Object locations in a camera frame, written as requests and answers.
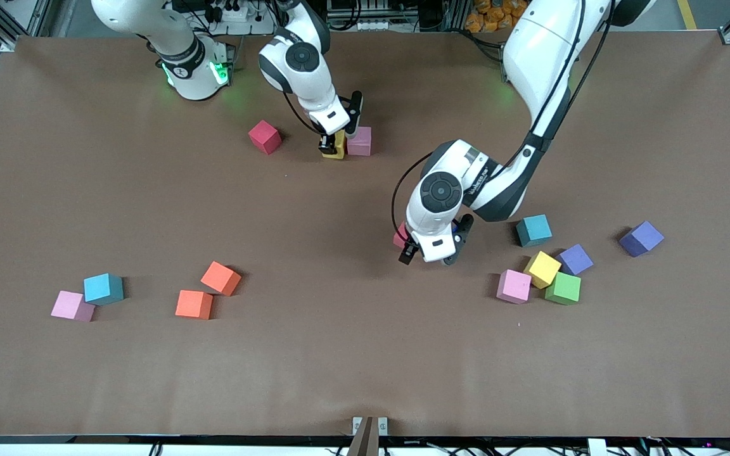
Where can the red foam cube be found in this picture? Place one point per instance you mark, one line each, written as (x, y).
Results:
(398, 234)
(265, 137)

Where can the white power strip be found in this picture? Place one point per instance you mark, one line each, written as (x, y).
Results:
(238, 14)

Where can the orange foam cube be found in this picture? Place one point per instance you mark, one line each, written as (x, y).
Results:
(220, 278)
(194, 304)

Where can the yellow floor tape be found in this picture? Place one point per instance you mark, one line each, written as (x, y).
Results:
(688, 14)

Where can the small white box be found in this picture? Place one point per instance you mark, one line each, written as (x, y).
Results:
(596, 448)

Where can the yellow foam cube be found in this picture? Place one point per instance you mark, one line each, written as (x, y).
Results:
(339, 147)
(542, 269)

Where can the brown mounting bar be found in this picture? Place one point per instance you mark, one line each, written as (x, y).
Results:
(365, 440)

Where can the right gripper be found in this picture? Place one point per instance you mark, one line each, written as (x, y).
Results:
(327, 143)

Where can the pink foam cube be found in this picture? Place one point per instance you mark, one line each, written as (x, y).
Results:
(70, 306)
(514, 286)
(359, 141)

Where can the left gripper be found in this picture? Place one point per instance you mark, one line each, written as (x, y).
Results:
(409, 252)

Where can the cyan foam cube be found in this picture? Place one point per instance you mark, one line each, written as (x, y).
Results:
(533, 230)
(104, 289)

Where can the purple foam cube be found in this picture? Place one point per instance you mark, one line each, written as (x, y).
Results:
(641, 238)
(577, 259)

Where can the small metal table bracket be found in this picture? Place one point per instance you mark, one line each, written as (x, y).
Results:
(383, 425)

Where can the green foam cube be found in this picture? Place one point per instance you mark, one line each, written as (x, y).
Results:
(563, 289)

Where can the brown paper table cover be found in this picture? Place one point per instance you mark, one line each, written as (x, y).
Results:
(339, 316)

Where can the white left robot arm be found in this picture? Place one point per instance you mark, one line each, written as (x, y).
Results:
(441, 190)

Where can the white rack device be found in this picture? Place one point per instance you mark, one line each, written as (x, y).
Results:
(368, 24)

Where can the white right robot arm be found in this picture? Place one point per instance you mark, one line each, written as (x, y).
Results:
(301, 60)

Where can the pile of orange fruits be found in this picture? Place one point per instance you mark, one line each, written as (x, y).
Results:
(492, 16)

